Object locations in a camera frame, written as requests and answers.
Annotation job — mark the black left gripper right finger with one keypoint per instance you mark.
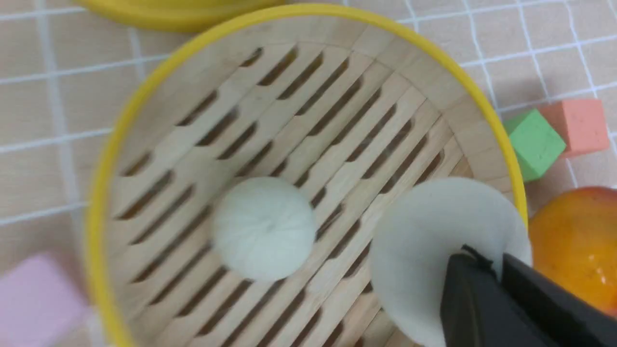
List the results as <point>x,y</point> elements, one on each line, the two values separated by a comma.
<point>557,317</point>

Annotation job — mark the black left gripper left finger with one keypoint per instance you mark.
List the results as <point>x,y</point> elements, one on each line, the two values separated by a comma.
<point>477,312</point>

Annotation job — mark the white bun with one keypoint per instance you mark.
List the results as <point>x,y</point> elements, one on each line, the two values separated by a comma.
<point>417,234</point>

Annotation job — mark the bamboo steamer tray yellow rim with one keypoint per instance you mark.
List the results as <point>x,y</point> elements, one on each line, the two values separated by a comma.
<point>348,106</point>

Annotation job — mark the bamboo steamer lid yellow rim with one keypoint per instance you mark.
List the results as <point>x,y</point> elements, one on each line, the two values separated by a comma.
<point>185,16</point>

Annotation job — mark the orange toy pear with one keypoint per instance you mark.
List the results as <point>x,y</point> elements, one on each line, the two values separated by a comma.
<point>574,243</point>

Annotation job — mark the green foam cube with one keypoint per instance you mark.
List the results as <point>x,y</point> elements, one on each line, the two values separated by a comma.
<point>536,144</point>

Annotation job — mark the salmon foam cube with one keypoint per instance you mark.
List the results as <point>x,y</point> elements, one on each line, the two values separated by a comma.
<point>580,123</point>

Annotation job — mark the pink foam cube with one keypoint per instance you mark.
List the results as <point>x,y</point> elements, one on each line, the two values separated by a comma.
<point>39,303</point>

